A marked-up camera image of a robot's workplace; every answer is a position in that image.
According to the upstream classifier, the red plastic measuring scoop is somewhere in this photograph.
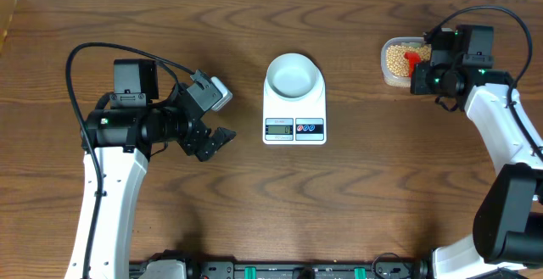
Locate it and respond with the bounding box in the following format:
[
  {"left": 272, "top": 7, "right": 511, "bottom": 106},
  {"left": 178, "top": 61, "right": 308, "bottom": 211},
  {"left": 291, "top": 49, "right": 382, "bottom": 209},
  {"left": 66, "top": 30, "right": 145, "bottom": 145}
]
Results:
[{"left": 404, "top": 51, "right": 423, "bottom": 77}]

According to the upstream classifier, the clear container of soybeans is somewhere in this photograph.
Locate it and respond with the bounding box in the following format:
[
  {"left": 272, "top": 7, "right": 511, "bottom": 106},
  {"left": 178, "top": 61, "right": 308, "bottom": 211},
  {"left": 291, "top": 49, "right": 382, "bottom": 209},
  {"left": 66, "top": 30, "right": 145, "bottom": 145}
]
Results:
[{"left": 381, "top": 37, "right": 432, "bottom": 88}]

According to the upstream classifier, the white digital kitchen scale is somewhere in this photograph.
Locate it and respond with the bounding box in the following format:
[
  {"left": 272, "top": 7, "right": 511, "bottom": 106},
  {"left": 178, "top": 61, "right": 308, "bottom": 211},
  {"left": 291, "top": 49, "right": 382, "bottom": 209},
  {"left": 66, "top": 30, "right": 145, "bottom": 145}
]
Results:
[{"left": 262, "top": 71, "right": 327, "bottom": 145}]

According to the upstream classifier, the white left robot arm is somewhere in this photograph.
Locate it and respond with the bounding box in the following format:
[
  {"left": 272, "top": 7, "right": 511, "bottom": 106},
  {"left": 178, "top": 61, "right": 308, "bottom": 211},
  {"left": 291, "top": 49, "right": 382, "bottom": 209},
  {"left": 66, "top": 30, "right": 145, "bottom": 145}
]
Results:
[{"left": 65, "top": 59, "right": 236, "bottom": 278}]

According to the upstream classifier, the grey round bowl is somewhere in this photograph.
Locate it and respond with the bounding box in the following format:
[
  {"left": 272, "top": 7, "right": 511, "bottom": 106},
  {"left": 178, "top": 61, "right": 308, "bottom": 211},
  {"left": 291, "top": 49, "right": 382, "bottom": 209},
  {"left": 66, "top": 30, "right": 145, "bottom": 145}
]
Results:
[{"left": 265, "top": 53, "right": 323, "bottom": 100}]

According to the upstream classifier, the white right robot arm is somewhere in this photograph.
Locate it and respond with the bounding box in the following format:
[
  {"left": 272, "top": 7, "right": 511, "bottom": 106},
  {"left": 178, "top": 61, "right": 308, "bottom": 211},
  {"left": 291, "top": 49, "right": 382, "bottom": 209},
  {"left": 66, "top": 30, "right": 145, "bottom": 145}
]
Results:
[{"left": 411, "top": 25, "right": 542, "bottom": 278}]

